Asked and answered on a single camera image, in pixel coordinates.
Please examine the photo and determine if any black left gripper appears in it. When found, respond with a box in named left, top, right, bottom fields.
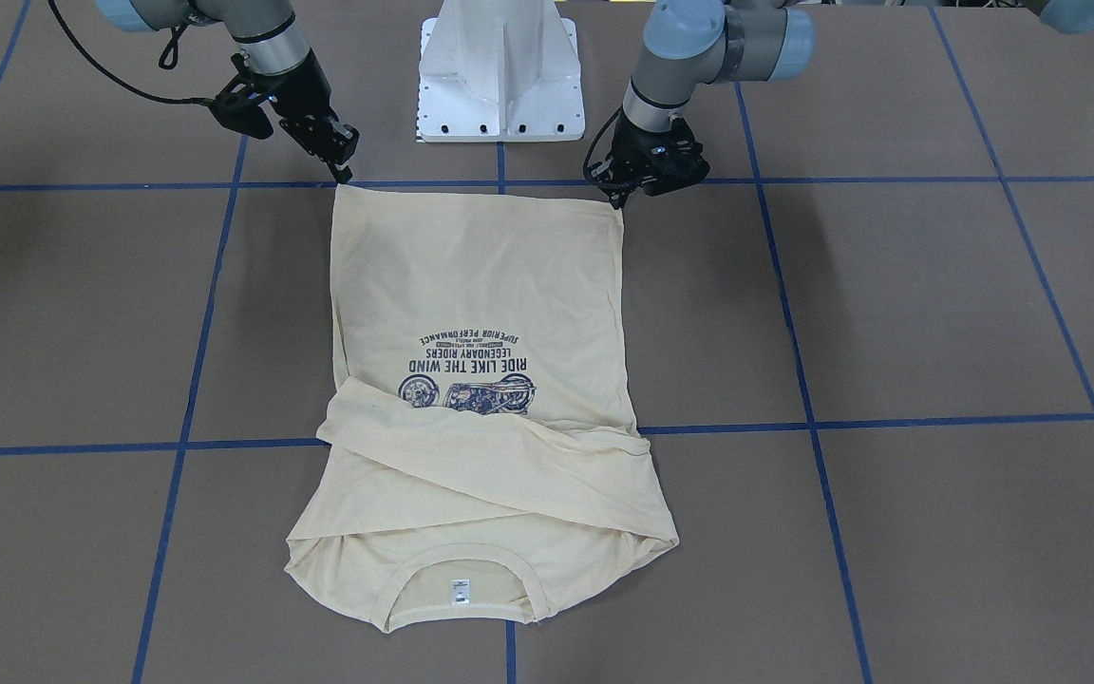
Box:
left=604, top=116, right=710, bottom=211

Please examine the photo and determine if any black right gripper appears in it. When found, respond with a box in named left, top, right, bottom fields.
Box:
left=209, top=53, right=360, bottom=185

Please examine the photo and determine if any cream long-sleeve graphic shirt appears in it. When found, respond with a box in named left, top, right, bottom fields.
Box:
left=286, top=186, right=680, bottom=634

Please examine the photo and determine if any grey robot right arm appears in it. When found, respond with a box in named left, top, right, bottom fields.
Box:
left=97, top=1, right=360, bottom=183

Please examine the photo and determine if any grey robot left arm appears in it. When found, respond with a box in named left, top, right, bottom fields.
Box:
left=583, top=1, right=816, bottom=211

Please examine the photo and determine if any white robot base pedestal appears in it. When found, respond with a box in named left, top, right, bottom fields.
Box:
left=416, top=1, right=586, bottom=143

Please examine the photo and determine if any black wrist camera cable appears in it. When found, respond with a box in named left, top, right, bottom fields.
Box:
left=47, top=0, right=225, bottom=107

